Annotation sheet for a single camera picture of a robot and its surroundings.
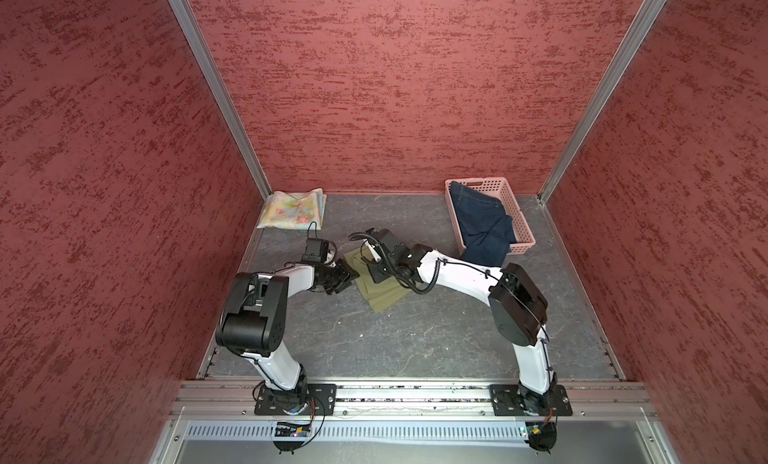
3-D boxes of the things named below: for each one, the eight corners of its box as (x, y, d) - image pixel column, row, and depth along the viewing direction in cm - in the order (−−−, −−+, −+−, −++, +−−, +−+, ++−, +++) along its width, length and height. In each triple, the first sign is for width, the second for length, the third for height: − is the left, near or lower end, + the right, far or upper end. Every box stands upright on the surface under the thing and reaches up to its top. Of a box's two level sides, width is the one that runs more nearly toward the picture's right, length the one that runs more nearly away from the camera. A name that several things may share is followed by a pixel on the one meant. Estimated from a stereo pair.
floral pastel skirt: (258, 229, 109) (256, 225, 108) (272, 193, 122) (270, 189, 120) (321, 229, 110) (320, 225, 108) (328, 193, 122) (327, 189, 120)
